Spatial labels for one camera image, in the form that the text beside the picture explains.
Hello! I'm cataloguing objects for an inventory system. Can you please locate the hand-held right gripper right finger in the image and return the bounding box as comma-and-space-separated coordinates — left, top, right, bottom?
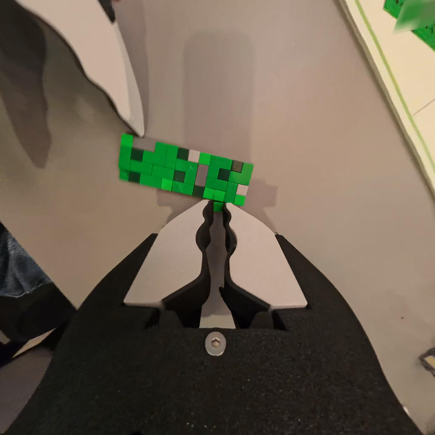
219, 203, 309, 329

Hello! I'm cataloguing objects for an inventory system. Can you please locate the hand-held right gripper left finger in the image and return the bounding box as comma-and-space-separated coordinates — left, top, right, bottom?
123, 201, 213, 329

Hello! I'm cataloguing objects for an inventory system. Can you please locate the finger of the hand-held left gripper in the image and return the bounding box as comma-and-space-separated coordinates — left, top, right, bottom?
14, 0, 145, 137

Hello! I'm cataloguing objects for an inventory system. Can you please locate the green brick plate assembly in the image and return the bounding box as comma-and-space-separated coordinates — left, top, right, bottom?
118, 133, 255, 207

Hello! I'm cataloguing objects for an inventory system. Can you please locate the grey desk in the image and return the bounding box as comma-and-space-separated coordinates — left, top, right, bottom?
0, 0, 435, 429

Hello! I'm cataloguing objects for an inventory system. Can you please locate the dark ribbed clothing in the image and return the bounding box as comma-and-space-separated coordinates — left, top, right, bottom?
0, 282, 77, 366

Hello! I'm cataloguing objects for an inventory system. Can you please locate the person's blue jeans leg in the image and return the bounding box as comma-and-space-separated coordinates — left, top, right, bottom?
0, 222, 52, 298

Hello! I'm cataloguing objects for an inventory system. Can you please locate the black brick with pin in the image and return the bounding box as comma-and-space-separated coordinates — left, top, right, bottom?
418, 346, 435, 378

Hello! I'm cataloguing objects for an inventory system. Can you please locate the open instruction booklet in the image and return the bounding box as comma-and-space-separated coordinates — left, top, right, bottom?
336, 0, 435, 202

